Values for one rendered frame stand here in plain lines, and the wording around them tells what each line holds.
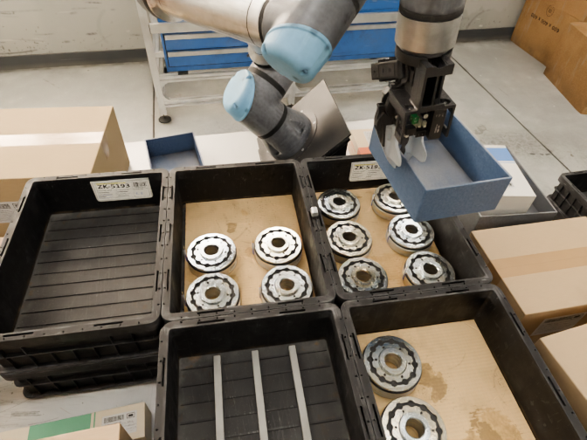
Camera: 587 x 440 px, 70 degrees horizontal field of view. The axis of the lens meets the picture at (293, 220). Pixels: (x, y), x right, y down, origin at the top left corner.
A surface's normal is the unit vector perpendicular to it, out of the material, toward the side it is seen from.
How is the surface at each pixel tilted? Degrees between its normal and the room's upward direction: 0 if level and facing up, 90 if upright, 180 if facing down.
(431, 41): 92
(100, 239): 0
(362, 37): 90
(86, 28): 90
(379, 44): 90
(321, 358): 0
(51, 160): 0
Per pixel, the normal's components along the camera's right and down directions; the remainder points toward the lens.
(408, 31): -0.76, 0.50
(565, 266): 0.04, -0.69
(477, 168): -0.97, 0.14
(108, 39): 0.22, 0.71
